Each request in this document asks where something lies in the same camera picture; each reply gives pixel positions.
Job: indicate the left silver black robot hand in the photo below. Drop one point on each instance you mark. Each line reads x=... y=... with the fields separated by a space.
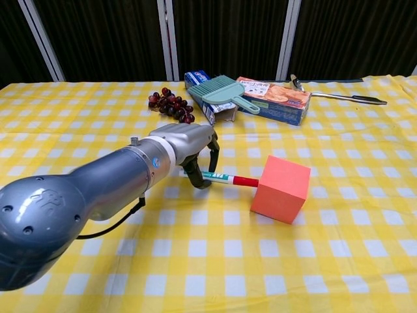
x=189 y=140

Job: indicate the grey metal frame post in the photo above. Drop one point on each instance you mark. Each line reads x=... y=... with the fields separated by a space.
x=42 y=42
x=169 y=39
x=288 y=39

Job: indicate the blue toothpaste box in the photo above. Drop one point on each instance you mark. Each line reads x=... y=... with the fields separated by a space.
x=215 y=109

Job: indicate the teal hand brush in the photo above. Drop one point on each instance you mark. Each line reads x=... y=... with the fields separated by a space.
x=218 y=91

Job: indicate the yellow white checkered tablecloth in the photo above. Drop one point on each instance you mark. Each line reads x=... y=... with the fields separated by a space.
x=293 y=261

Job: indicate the orange blue food box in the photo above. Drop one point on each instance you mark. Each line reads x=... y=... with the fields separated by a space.
x=280 y=101

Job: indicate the dark red grape bunch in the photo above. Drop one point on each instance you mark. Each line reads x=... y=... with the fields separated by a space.
x=172 y=104

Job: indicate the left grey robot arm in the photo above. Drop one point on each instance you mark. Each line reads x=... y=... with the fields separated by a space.
x=81 y=202

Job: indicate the red and white marker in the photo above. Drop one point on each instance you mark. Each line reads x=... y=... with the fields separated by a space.
x=241 y=180

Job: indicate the orange cube block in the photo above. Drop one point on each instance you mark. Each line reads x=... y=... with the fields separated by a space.
x=280 y=192

